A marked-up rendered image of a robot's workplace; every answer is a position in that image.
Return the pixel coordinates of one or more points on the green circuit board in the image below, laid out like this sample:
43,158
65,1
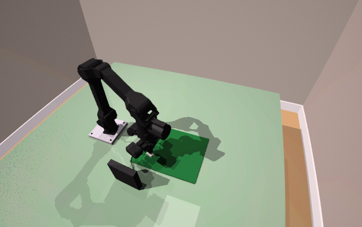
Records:
180,156

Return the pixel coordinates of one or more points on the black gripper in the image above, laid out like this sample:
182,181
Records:
136,149

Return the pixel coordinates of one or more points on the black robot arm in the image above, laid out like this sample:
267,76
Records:
137,104

